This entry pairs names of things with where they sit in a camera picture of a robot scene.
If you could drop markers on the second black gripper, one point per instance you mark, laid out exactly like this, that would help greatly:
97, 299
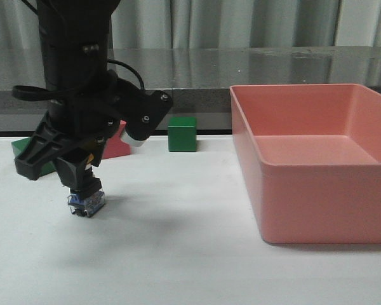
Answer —
95, 118

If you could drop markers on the yellow push button switch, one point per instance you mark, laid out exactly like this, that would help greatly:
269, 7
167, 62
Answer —
88, 201

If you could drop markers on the green wooden cube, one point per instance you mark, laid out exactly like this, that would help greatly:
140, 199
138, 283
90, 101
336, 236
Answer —
182, 133
19, 145

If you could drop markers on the pink wooden cube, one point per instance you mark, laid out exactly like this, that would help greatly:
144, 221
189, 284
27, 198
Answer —
115, 147

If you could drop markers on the grey-green curtain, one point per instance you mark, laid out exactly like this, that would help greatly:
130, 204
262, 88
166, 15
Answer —
244, 24

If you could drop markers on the grey stone counter ledge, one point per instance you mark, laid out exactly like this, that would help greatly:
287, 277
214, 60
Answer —
198, 79

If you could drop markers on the pink plastic bin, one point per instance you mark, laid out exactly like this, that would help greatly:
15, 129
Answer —
311, 160

